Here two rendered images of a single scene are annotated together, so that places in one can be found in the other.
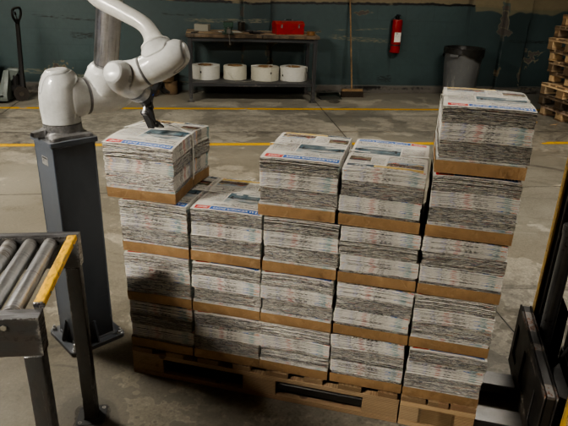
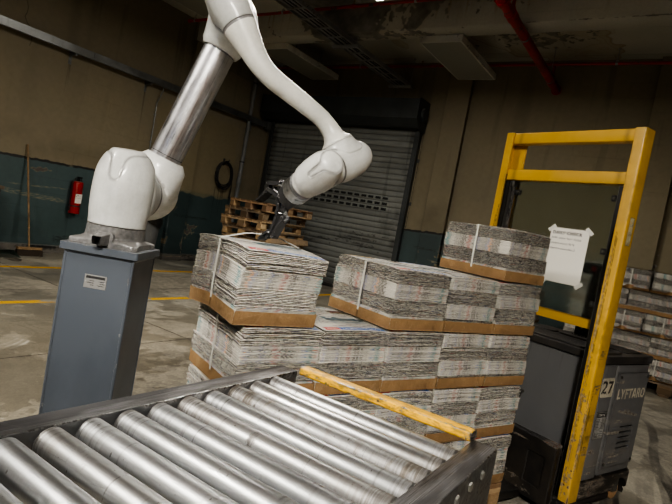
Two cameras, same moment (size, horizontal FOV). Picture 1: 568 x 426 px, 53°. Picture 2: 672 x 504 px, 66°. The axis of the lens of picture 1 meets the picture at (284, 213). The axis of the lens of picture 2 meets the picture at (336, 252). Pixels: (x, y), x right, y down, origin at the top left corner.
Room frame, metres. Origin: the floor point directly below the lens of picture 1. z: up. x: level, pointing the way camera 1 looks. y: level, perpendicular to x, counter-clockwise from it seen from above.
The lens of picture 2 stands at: (0.89, 1.64, 1.17)
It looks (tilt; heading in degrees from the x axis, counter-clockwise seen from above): 3 degrees down; 311
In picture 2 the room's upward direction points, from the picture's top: 10 degrees clockwise
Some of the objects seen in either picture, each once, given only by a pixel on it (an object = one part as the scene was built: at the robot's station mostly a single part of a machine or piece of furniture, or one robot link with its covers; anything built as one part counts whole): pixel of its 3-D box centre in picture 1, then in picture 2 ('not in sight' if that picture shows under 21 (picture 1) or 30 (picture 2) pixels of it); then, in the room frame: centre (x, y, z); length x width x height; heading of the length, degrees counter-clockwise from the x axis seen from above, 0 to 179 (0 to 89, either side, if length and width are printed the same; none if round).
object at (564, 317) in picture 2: not in sight; (541, 311); (1.84, -1.13, 0.92); 0.57 x 0.01 x 0.05; 167
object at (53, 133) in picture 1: (58, 128); (112, 235); (2.31, 0.95, 1.03); 0.22 x 0.18 x 0.06; 134
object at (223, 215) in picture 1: (272, 289); (339, 421); (2.11, 0.04, 0.42); 1.17 x 0.39 x 0.83; 77
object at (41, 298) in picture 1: (57, 267); (380, 399); (1.52, 0.68, 0.81); 0.43 x 0.03 x 0.02; 8
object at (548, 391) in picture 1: (530, 376); (499, 447); (1.86, -1.01, 0.20); 0.62 x 0.05 x 0.30; 167
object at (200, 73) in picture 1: (251, 58); not in sight; (8.25, 0.54, 0.55); 1.80 x 0.70 x 1.09; 98
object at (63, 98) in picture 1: (61, 95); (124, 187); (2.33, 0.93, 1.17); 0.18 x 0.16 x 0.22; 133
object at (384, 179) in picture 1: (385, 182); (440, 296); (2.01, -0.38, 0.95); 0.38 x 0.29 x 0.23; 166
